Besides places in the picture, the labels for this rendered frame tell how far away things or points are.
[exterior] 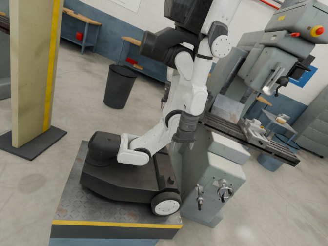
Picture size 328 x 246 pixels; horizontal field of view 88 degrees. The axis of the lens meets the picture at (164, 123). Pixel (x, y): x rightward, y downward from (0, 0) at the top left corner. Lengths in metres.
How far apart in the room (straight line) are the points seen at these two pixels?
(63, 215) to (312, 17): 1.80
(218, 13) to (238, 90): 1.35
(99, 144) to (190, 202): 0.94
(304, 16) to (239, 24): 4.49
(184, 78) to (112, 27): 5.29
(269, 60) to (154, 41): 0.92
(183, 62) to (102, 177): 0.80
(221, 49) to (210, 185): 1.08
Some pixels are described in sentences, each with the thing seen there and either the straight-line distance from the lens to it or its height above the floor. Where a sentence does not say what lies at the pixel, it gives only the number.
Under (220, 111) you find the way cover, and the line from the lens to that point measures 1.92.
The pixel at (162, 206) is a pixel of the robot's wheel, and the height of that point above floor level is 0.49.
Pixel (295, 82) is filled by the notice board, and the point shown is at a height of 1.66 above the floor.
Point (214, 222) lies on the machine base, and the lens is 1.97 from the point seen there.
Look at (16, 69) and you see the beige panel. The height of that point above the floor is 0.79.
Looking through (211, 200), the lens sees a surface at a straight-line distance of 1.63.
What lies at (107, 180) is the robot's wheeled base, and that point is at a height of 0.57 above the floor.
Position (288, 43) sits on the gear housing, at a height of 1.67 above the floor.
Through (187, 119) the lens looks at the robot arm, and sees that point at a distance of 0.79.
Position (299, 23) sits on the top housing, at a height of 1.76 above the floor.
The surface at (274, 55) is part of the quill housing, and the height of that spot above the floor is 1.57.
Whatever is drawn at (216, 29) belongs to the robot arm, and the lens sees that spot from 0.70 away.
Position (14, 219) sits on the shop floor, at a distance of 1.67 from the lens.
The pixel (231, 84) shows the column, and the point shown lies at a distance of 1.95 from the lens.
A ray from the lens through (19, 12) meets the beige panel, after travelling 1.57.
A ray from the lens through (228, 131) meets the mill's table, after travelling 1.58.
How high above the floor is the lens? 1.42
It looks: 26 degrees down
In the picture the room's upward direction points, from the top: 25 degrees clockwise
